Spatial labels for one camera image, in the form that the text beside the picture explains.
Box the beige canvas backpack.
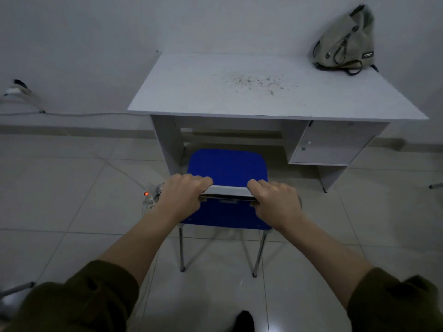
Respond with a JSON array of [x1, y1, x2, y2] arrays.
[[312, 4, 379, 76]]

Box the white wall plug adapter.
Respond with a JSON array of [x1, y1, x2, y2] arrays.
[[3, 79, 32, 98]]

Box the scattered crumbs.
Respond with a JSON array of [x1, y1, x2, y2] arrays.
[[221, 74, 300, 97]]

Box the white power cable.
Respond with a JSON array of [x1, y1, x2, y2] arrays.
[[0, 97, 153, 192]]

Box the person's black shoe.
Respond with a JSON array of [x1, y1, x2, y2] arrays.
[[233, 310, 255, 332]]

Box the person's left hand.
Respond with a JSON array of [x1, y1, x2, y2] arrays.
[[155, 173, 214, 224]]

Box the person's right hand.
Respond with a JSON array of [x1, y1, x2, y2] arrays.
[[247, 179, 305, 231]]

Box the blue chair with metal legs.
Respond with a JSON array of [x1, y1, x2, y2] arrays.
[[155, 149, 303, 278]]

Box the person's left forearm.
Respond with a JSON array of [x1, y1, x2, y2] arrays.
[[0, 208, 180, 332]]

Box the white desk with cabinet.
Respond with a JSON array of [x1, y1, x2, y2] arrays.
[[127, 53, 429, 193]]

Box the person's right forearm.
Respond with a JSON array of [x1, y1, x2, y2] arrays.
[[277, 217, 443, 332]]

